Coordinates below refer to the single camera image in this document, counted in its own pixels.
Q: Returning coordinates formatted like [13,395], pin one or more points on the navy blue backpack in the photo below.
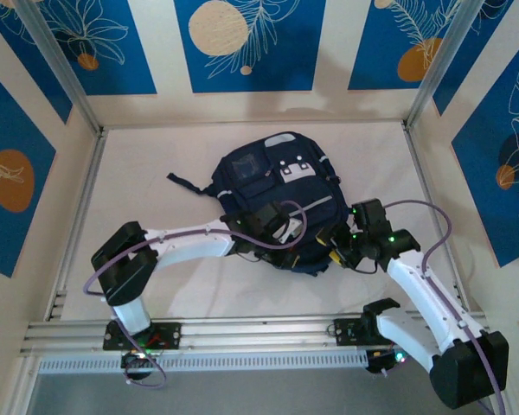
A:
[268,181]

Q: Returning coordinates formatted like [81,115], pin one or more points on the aluminium corner post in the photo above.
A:
[441,65]
[56,65]

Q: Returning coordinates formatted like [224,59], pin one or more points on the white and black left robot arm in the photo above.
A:
[186,246]

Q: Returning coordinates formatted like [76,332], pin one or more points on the aluminium left corner post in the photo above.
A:
[56,65]

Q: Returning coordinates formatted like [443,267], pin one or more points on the aluminium left side rail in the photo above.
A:
[88,194]

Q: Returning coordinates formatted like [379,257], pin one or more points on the aluminium right side rail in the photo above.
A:
[420,173]

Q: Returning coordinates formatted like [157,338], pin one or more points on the aluminium right corner post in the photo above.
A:
[441,65]

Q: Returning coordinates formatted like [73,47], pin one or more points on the black right controller box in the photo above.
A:
[380,361]

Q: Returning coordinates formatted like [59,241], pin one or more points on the black left controller box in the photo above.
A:
[136,365]

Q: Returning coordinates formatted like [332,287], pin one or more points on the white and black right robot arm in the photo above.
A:
[432,294]

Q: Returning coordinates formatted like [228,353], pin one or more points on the black controller box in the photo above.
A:
[136,365]
[380,361]

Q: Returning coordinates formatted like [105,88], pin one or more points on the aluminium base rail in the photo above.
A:
[259,333]

